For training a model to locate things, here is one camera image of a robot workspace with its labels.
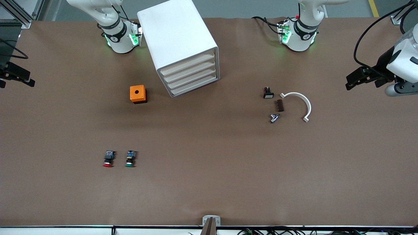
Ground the green push button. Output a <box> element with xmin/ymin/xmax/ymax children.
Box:
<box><xmin>125</xmin><ymin>150</ymin><xmax>137</xmax><ymax>168</ymax></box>

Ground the white plastic drawer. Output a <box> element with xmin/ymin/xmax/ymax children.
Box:
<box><xmin>169</xmin><ymin>73</ymin><xmax>218</xmax><ymax>96</ymax></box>
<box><xmin>166</xmin><ymin>66</ymin><xmax>217</xmax><ymax>89</ymax></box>

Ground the black base cable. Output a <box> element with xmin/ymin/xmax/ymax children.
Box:
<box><xmin>251</xmin><ymin>16</ymin><xmax>282</xmax><ymax>35</ymax></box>

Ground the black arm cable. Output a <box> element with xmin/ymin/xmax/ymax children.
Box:
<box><xmin>0</xmin><ymin>39</ymin><xmax>29</xmax><ymax>60</ymax></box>
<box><xmin>354</xmin><ymin>0</ymin><xmax>418</xmax><ymax>71</ymax></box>

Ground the brown camera pole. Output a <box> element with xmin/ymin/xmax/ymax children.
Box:
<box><xmin>200</xmin><ymin>218</ymin><xmax>217</xmax><ymax>235</ymax></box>

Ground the red push button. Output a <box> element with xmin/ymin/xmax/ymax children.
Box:
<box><xmin>103</xmin><ymin>150</ymin><xmax>116</xmax><ymax>168</ymax></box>

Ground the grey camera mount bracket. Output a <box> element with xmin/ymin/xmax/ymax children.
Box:
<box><xmin>202</xmin><ymin>215</ymin><xmax>221</xmax><ymax>227</ymax></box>

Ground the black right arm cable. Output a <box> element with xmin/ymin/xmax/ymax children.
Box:
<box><xmin>0</xmin><ymin>39</ymin><xmax>29</xmax><ymax>60</ymax></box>

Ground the orange button enclosure box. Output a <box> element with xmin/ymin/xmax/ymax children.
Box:
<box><xmin>130</xmin><ymin>85</ymin><xmax>148</xmax><ymax>104</ymax></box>

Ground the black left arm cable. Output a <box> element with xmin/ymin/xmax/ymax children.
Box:
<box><xmin>354</xmin><ymin>0</ymin><xmax>418</xmax><ymax>71</ymax></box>

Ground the black cable bundle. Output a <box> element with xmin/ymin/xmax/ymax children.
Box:
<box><xmin>237</xmin><ymin>227</ymin><xmax>418</xmax><ymax>235</ymax></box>

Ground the white drawer cabinet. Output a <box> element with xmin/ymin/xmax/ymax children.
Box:
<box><xmin>137</xmin><ymin>0</ymin><xmax>220</xmax><ymax>98</ymax></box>

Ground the white curved plastic bracket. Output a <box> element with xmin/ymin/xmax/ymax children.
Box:
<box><xmin>280</xmin><ymin>92</ymin><xmax>312</xmax><ymax>123</ymax></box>

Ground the aluminium frame profile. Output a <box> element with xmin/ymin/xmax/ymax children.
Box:
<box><xmin>0</xmin><ymin>0</ymin><xmax>44</xmax><ymax>29</ymax></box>
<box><xmin>390</xmin><ymin>0</ymin><xmax>418</xmax><ymax>25</ymax></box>

